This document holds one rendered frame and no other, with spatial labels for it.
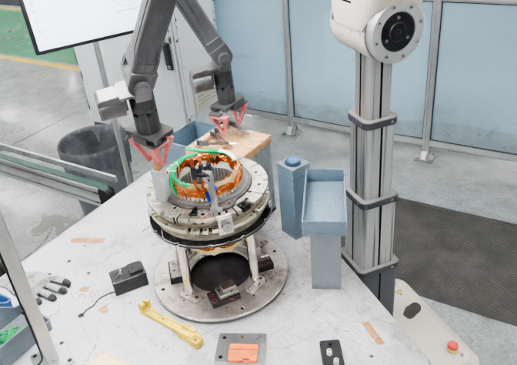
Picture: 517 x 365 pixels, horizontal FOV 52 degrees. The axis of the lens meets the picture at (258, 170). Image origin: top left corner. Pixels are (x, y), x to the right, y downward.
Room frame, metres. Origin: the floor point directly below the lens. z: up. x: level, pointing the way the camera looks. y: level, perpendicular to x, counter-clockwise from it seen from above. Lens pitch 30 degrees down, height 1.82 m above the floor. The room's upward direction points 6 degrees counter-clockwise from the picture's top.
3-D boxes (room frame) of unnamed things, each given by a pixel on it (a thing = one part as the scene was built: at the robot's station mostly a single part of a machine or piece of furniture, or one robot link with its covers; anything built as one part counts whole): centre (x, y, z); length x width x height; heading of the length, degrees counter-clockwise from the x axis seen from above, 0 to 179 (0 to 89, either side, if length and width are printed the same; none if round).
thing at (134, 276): (1.20, 0.41, 0.81); 0.10 x 0.06 x 0.06; 113
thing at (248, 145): (1.49, 0.08, 1.05); 0.20 x 0.19 x 0.02; 54
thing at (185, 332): (1.02, 0.27, 0.80); 0.22 x 0.04 x 0.03; 50
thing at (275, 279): (1.20, 0.14, 0.80); 0.39 x 0.39 x 0.01
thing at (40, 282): (1.23, 0.70, 0.79); 0.24 x 0.12 x 0.02; 56
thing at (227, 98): (1.54, 0.08, 1.20); 0.10 x 0.07 x 0.07; 144
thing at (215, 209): (1.07, 0.11, 1.15); 0.03 x 0.02 x 0.12; 50
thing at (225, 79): (1.54, 0.08, 1.26); 0.07 x 0.06 x 0.07; 109
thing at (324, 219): (1.15, -0.16, 0.92); 0.25 x 0.11 x 0.28; 170
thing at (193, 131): (1.58, 0.21, 0.92); 0.17 x 0.11 x 0.28; 144
